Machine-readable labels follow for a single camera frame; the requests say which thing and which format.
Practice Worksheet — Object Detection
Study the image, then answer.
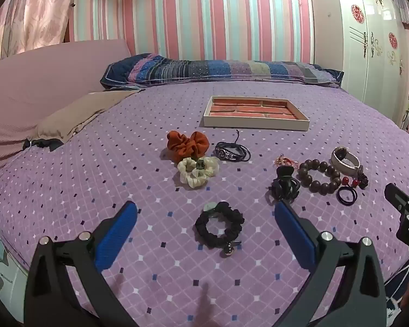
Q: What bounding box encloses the red bead hair tie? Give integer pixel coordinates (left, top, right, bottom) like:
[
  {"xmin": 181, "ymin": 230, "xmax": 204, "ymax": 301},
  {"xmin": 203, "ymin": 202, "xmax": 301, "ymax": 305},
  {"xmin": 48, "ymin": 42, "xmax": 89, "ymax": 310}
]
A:
[{"xmin": 341, "ymin": 173, "xmax": 369, "ymax": 189}]

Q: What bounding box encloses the patchwork pillow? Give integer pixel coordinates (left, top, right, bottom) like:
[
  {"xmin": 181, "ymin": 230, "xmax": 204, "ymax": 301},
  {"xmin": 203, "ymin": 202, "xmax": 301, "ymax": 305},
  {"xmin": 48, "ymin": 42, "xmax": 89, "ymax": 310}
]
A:
[{"xmin": 100, "ymin": 53, "xmax": 344, "ymax": 91}]

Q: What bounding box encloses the black hair claw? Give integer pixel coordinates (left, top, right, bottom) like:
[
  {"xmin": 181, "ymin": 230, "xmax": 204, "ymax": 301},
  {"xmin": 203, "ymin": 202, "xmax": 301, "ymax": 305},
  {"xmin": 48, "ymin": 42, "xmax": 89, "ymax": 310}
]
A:
[{"xmin": 271, "ymin": 166, "xmax": 301, "ymax": 202}]

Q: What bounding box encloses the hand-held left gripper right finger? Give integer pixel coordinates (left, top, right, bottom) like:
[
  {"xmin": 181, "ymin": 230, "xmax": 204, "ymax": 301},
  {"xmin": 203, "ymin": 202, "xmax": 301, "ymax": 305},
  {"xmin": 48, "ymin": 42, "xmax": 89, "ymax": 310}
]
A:
[{"xmin": 274, "ymin": 199, "xmax": 387, "ymax": 327}]

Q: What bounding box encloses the black scrunchie with bell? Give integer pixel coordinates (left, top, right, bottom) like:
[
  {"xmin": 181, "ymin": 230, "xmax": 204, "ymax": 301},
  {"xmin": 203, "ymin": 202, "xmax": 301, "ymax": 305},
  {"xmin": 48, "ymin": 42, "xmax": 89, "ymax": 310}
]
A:
[{"xmin": 195, "ymin": 202, "xmax": 245, "ymax": 258}]

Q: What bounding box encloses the pink curtain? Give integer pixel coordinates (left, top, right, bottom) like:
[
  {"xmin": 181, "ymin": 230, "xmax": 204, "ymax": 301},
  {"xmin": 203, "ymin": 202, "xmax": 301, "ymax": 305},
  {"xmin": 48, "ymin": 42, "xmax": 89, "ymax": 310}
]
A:
[{"xmin": 0, "ymin": 0, "xmax": 80, "ymax": 66}]

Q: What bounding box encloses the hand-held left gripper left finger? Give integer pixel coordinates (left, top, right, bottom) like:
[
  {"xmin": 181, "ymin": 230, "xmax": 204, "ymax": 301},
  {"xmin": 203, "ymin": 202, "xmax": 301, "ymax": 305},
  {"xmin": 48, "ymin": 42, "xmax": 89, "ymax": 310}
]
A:
[{"xmin": 25, "ymin": 200, "xmax": 147, "ymax": 327}]

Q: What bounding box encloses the black elastic hair tie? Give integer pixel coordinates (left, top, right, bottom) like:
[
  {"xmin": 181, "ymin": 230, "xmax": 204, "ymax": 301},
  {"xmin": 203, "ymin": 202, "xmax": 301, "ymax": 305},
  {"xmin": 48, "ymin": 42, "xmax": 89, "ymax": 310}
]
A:
[{"xmin": 337, "ymin": 186, "xmax": 359, "ymax": 207}]

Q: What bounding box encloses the blue patterned rug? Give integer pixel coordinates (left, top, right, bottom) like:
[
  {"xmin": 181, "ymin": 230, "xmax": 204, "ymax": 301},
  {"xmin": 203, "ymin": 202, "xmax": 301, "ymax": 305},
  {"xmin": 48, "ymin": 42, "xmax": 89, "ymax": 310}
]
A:
[{"xmin": 383, "ymin": 252, "xmax": 409, "ymax": 327}]

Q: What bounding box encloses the pink bed cushion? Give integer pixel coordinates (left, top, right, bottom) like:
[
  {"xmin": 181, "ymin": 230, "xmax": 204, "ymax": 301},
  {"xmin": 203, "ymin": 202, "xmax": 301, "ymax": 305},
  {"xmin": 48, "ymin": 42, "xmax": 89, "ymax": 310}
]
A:
[{"xmin": 0, "ymin": 38, "xmax": 132, "ymax": 178}]

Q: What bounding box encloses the brown wooden bead bracelet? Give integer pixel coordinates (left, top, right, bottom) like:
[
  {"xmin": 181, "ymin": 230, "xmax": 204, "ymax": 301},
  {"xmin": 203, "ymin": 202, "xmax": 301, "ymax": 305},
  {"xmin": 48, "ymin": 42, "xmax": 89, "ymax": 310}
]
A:
[{"xmin": 298, "ymin": 159, "xmax": 342, "ymax": 192}]

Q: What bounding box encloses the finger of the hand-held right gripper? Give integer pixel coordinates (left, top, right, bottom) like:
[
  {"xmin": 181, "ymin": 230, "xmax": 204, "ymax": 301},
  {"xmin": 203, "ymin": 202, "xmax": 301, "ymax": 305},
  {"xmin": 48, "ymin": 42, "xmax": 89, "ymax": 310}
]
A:
[{"xmin": 384, "ymin": 183, "xmax": 409, "ymax": 217}]

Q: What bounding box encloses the white wardrobe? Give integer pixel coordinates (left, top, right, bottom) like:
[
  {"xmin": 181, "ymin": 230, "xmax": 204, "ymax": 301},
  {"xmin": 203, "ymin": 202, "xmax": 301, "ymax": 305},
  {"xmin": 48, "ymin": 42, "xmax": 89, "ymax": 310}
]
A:
[{"xmin": 334, "ymin": 0, "xmax": 409, "ymax": 130}]

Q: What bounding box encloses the wristwatch with pale strap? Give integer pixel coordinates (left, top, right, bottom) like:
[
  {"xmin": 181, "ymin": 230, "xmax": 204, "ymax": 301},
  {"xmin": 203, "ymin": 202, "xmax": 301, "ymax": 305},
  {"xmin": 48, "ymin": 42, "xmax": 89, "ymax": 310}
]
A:
[{"xmin": 330, "ymin": 146, "xmax": 363, "ymax": 177}]

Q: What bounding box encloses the black braided leather bracelet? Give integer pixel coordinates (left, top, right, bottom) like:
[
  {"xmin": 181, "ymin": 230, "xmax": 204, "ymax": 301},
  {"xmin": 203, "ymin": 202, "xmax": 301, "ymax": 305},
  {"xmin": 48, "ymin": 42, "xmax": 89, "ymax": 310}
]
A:
[{"xmin": 215, "ymin": 129, "xmax": 252, "ymax": 162}]

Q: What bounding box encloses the purple diamond pattern bedsheet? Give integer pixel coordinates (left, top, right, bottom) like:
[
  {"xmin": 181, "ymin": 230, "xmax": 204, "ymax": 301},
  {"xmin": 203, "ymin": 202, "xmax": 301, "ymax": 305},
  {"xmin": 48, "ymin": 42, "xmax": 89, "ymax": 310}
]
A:
[{"xmin": 0, "ymin": 80, "xmax": 409, "ymax": 327}]

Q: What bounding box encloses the tan blanket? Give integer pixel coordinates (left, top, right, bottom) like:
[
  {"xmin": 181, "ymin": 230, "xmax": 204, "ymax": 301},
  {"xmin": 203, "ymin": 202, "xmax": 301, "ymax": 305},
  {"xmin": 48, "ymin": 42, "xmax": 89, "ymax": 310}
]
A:
[{"xmin": 23, "ymin": 90, "xmax": 145, "ymax": 151}]

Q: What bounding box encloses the pale printed cloth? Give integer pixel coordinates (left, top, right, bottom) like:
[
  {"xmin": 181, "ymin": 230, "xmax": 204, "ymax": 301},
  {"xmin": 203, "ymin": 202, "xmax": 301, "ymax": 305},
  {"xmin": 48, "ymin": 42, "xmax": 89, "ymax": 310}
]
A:
[{"xmin": 0, "ymin": 208, "xmax": 29, "ymax": 314}]

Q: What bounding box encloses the orange scrunchie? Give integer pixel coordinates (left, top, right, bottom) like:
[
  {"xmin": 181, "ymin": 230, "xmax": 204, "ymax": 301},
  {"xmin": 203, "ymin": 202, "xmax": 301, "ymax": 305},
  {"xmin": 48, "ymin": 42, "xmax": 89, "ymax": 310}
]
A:
[{"xmin": 166, "ymin": 130, "xmax": 209, "ymax": 163}]

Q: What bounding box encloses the white tray with brick lining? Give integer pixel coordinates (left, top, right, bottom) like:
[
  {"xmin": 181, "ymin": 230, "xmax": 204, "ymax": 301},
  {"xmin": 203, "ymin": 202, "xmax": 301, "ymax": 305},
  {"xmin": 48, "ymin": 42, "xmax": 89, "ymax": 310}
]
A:
[{"xmin": 202, "ymin": 96, "xmax": 310, "ymax": 132}]

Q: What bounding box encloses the red string bracelet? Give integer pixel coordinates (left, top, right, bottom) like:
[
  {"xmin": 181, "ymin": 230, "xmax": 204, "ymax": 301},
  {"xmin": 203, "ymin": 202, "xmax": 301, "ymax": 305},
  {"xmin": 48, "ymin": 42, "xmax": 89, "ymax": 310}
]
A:
[{"xmin": 274, "ymin": 154, "xmax": 299, "ymax": 169}]

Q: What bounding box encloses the cream scrunchie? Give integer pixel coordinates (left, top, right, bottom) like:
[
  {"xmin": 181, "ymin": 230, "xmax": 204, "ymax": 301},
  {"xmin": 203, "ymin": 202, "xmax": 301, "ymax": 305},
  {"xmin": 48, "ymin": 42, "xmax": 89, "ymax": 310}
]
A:
[{"xmin": 177, "ymin": 157, "xmax": 219, "ymax": 189}]

